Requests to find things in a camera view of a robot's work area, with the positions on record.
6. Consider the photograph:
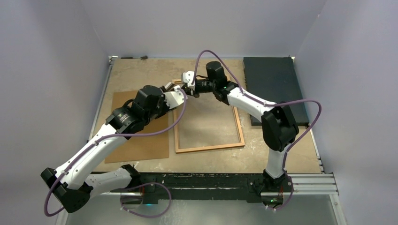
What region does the wooden picture frame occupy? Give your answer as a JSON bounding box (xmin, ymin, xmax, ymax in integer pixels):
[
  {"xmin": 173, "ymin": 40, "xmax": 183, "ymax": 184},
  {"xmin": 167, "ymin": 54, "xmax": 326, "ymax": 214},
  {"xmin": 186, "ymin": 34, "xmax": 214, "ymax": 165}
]
[{"xmin": 171, "ymin": 78, "xmax": 245, "ymax": 154}]

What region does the brown backing board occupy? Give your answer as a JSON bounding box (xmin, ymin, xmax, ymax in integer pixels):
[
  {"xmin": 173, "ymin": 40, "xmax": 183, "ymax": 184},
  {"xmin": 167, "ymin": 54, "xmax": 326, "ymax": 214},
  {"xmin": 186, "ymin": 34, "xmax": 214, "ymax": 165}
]
[{"xmin": 104, "ymin": 90, "xmax": 169, "ymax": 164}]

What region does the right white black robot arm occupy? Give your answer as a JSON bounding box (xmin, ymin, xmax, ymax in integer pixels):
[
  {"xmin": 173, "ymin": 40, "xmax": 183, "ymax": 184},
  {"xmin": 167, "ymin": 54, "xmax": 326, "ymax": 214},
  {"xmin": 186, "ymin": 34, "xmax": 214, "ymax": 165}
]
[{"xmin": 181, "ymin": 61, "xmax": 299, "ymax": 191}]

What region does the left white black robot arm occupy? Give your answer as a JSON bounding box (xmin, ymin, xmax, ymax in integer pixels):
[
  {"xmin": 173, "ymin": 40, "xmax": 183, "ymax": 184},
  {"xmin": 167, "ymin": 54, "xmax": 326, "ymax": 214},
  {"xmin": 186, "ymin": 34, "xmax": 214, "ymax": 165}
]
[{"xmin": 40, "ymin": 85, "xmax": 173, "ymax": 217}]

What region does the dark rectangular box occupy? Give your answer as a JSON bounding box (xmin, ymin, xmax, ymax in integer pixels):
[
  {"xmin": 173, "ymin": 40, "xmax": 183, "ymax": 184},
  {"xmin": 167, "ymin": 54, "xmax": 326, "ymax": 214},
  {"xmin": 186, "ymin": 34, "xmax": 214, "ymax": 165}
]
[{"xmin": 243, "ymin": 56, "xmax": 310, "ymax": 127}]

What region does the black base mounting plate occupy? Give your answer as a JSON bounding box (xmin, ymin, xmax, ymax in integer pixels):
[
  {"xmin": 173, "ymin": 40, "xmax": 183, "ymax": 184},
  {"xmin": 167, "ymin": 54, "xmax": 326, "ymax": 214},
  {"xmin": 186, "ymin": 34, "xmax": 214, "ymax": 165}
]
[{"xmin": 118, "ymin": 172, "xmax": 293, "ymax": 204}]

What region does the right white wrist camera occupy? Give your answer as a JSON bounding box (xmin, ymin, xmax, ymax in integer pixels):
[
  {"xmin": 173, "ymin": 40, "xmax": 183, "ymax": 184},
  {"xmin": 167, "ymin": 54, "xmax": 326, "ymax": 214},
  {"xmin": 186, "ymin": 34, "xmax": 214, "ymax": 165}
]
[{"xmin": 181, "ymin": 71, "xmax": 196, "ymax": 90}]

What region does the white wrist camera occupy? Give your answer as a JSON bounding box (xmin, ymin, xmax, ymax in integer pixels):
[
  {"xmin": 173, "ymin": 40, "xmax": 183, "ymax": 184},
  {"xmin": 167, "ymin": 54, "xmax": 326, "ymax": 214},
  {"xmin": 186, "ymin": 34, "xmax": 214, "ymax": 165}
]
[
  {"xmin": 164, "ymin": 85, "xmax": 187, "ymax": 110},
  {"xmin": 181, "ymin": 71, "xmax": 196, "ymax": 90}
]

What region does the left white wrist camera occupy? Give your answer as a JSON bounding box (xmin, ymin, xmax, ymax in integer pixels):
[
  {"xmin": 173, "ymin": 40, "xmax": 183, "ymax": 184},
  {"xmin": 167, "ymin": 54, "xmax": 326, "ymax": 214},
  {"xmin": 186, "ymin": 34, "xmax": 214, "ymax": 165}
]
[{"xmin": 164, "ymin": 85, "xmax": 187, "ymax": 110}]

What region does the aluminium rail beam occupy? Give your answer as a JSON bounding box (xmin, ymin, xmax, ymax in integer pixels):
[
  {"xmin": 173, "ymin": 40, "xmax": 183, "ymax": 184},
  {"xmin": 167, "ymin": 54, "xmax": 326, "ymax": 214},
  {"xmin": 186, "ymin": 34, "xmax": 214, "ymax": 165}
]
[{"xmin": 92, "ymin": 172, "xmax": 337, "ymax": 203}]

